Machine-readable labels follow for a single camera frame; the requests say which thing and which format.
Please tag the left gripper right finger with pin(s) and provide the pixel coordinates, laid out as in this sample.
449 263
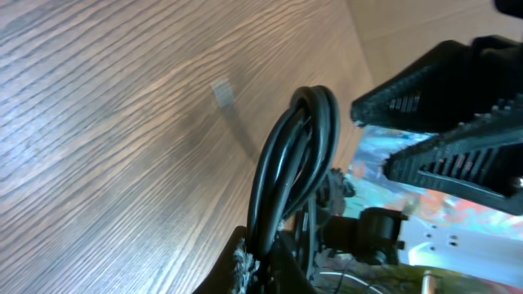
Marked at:
283 274

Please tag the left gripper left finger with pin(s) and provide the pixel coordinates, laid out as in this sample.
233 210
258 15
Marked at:
232 272

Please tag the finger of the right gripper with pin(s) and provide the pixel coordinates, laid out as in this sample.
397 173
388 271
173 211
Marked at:
479 164
450 84

